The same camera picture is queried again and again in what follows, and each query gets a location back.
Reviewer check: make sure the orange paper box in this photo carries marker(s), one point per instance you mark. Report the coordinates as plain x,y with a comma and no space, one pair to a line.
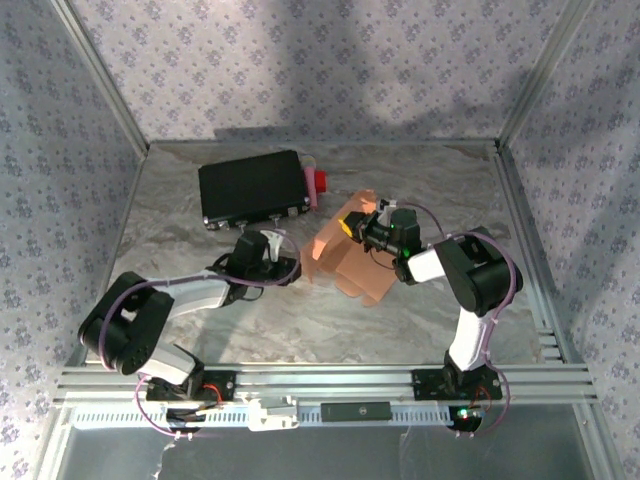
360,270

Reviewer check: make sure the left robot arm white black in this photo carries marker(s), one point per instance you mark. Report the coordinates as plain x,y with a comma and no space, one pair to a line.
190,292

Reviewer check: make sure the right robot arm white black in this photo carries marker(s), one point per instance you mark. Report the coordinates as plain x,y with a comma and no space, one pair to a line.
475,280

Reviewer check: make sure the pink tube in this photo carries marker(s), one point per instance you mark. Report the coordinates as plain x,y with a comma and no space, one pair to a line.
311,185

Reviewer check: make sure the black case with metal latches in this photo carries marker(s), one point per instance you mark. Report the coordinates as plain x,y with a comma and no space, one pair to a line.
250,187

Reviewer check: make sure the flat black device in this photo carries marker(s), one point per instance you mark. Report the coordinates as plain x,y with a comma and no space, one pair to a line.
355,412

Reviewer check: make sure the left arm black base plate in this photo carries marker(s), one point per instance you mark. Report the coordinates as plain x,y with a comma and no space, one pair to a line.
225,385

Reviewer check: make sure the aluminium table edge rail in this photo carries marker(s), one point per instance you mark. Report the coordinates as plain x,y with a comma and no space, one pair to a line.
115,250
530,250

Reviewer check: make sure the wide aluminium base rail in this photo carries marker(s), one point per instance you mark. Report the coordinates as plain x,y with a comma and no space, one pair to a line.
325,382

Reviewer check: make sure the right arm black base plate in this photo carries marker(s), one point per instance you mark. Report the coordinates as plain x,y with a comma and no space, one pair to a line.
425,385

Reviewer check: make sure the white plastic bracket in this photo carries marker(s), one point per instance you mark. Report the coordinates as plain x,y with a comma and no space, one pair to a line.
270,417

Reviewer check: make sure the aluminium corner post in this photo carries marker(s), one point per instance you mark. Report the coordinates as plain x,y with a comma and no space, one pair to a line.
545,75
100,75

